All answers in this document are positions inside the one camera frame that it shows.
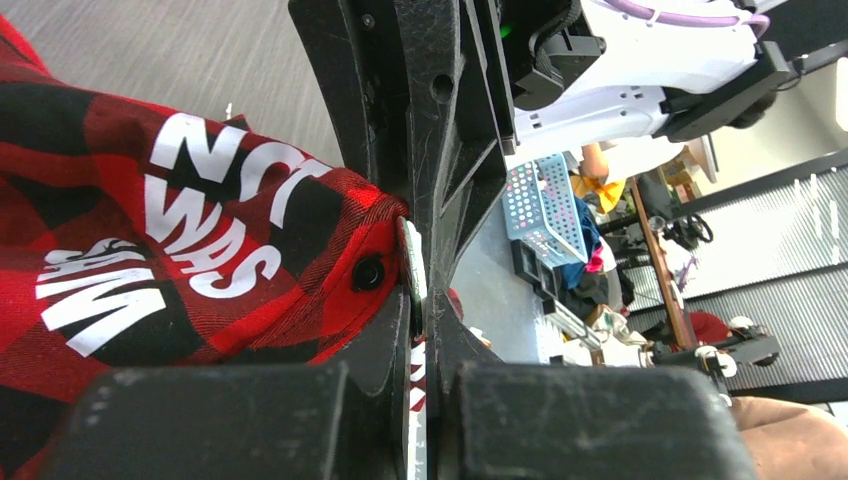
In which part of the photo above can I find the white round brooch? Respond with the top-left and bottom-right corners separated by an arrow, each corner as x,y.
396,217 -> 428,340

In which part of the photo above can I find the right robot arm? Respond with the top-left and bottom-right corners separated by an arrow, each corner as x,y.
289,1 -> 847,289

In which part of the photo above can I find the blue perforated basket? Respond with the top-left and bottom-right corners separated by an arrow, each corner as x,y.
502,153 -> 588,268

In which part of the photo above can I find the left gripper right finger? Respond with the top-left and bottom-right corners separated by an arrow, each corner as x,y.
424,289 -> 756,479

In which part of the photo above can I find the person forearm background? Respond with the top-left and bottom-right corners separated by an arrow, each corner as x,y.
580,143 -> 609,183

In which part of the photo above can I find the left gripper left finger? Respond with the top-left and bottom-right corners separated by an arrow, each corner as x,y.
39,287 -> 411,479

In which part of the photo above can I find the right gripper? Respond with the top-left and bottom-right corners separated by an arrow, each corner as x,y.
288,0 -> 517,285

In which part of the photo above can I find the red black plaid shirt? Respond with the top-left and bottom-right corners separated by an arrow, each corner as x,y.
1,21 -> 408,479

